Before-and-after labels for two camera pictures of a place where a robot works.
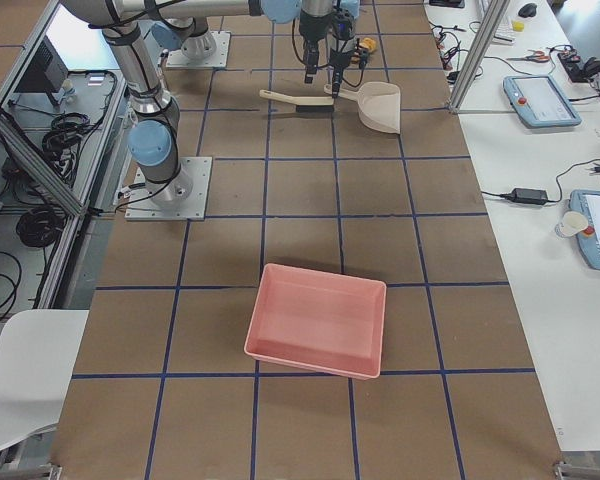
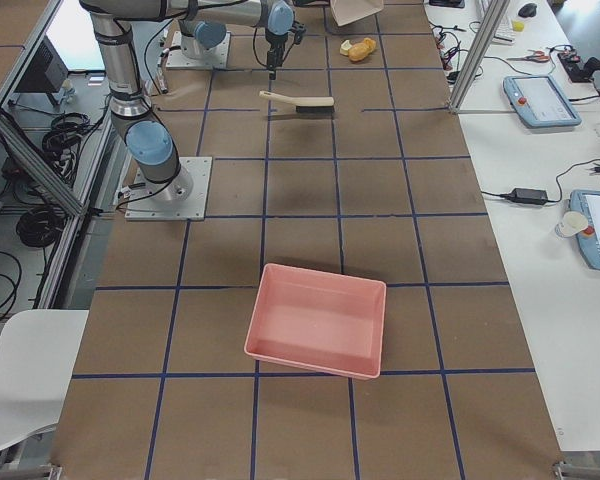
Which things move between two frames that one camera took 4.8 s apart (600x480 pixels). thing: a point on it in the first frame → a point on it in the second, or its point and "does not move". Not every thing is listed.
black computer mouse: [527, 10] does not move
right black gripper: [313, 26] → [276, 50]
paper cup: [572, 222] does not move
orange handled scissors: [536, 56] does not move
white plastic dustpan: [379, 104] → [349, 11]
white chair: [35, 361] does not move
